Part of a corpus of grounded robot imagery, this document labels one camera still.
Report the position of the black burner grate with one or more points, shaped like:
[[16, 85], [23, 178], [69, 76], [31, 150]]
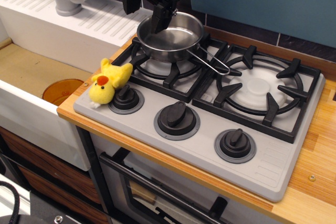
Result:
[[268, 94], [179, 80]]

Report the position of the stainless steel pan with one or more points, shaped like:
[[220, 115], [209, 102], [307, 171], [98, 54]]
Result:
[[180, 41]]

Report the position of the white toy sink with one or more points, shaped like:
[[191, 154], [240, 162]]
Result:
[[38, 48]]

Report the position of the black right burner grate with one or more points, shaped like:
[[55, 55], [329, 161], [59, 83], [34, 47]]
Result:
[[268, 94]]

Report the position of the black stove knob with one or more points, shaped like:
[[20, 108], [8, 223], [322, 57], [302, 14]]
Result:
[[177, 122], [235, 146], [126, 101]]

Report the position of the black left stove knob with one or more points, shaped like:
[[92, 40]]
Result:
[[126, 101]]

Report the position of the black left burner grate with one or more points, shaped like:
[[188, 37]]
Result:
[[179, 80]]

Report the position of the yellow stuffed duck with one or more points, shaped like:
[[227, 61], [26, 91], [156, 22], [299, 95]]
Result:
[[110, 79]]

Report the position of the orange plastic plate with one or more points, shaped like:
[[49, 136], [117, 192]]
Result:
[[59, 91]]

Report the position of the black middle stove knob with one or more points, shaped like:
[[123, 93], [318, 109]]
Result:
[[177, 122]]

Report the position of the wooden drawer fronts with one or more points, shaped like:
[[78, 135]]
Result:
[[56, 180]]

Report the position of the oven door with handle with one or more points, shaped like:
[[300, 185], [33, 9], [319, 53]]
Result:
[[150, 193]]

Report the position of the black right stove knob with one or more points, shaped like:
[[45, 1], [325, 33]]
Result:
[[235, 146]]

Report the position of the grey toy stove top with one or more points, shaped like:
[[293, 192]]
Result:
[[267, 174]]

